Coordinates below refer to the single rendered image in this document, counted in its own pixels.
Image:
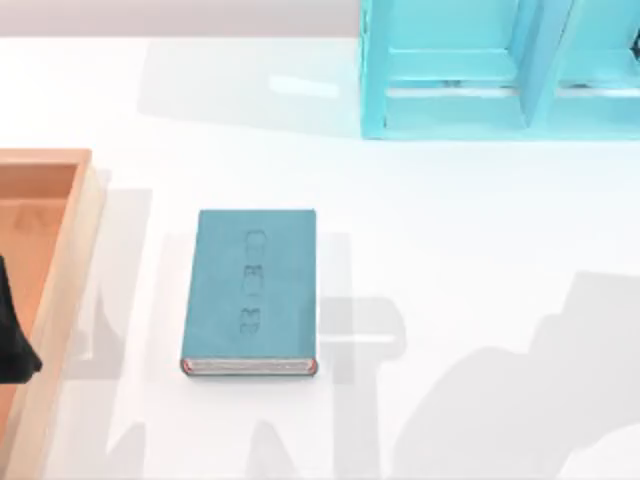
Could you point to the shallow salmon-coloured box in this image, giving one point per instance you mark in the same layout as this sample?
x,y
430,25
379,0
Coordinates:
x,y
50,250

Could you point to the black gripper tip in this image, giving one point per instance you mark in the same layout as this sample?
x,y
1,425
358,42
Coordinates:
x,y
12,345

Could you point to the teal book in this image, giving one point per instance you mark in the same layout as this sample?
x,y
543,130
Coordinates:
x,y
252,295

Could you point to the light blue rack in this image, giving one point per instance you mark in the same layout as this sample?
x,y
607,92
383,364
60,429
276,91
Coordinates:
x,y
540,90

